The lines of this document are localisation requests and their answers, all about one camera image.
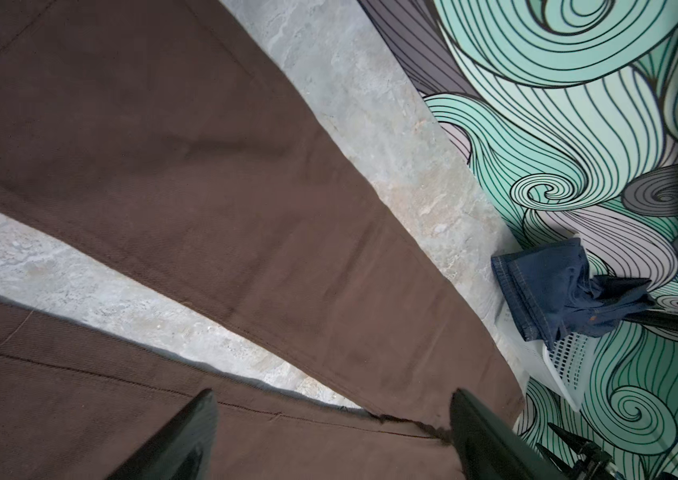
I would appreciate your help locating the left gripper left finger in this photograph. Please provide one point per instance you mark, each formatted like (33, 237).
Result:
(181, 449)

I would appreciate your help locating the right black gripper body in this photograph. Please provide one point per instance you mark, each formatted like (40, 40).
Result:
(592, 463)

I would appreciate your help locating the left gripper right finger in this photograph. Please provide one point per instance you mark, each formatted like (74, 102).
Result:
(488, 448)

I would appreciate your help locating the brown trousers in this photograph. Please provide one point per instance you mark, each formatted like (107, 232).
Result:
(159, 139)

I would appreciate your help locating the navy blue trousers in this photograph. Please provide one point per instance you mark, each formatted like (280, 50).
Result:
(551, 294)

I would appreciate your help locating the white plastic laundry basket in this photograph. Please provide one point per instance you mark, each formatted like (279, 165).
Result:
(564, 368)

